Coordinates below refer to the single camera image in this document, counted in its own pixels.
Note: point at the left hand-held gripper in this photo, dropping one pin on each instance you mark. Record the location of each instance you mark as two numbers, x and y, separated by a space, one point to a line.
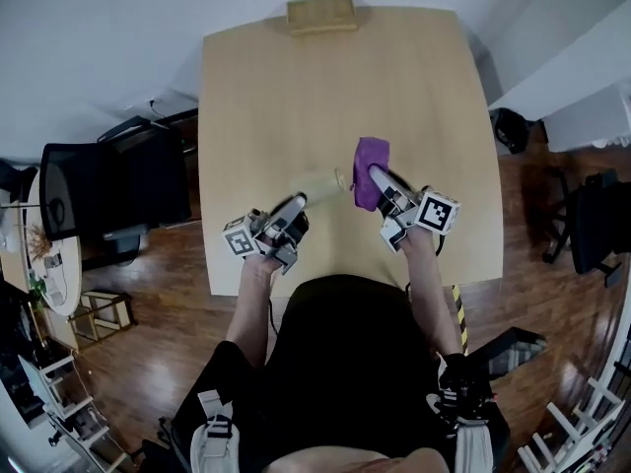
241 242

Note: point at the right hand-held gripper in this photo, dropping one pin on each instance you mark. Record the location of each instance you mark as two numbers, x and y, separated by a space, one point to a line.
436 212

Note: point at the purple cloth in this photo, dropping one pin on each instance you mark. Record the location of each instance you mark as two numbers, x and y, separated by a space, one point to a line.
367 175

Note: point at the clear drinking glass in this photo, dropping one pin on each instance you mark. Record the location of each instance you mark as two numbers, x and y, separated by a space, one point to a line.
320 185

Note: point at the person's right forearm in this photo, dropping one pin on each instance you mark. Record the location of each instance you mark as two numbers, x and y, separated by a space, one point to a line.
431 293

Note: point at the person's left forearm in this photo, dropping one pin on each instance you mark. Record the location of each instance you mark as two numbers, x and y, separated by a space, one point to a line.
251 308

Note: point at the black bag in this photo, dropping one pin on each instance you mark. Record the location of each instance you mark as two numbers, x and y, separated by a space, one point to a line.
515 131

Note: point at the yellow black hazard tape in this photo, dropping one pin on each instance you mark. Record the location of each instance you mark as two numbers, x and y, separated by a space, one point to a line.
460 318

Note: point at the person's black shirt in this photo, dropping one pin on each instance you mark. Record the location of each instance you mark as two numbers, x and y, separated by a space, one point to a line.
345 372

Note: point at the small wooden box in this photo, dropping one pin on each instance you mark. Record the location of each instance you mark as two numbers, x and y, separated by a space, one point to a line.
321 15

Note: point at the black mesh office chair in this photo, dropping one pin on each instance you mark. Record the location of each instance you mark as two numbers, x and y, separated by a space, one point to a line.
108 185

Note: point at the dark flat box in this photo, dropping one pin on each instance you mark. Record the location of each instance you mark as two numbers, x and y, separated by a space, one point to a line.
512 353

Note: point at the black swivel office chair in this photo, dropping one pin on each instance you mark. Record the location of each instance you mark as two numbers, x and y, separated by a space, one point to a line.
596 224

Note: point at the white cabinet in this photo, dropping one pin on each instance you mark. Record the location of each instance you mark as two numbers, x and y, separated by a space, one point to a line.
591 116

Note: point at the round white table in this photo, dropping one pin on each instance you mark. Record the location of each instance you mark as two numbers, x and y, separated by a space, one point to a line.
64 274

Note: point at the dried brown plant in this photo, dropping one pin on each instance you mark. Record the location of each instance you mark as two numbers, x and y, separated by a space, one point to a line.
38 242

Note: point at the green potted plant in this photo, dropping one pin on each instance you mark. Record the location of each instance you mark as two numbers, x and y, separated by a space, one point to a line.
37 289

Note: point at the light wooden cabinet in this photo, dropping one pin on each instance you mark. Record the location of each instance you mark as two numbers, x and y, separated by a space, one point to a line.
12 264

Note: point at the white shelf unit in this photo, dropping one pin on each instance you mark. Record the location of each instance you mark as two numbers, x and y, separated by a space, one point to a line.
54 402

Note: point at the white wooden rack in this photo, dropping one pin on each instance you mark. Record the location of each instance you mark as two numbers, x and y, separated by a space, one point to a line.
581 426

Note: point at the wooden stool frame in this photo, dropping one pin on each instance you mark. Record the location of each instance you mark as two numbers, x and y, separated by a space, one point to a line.
103 316

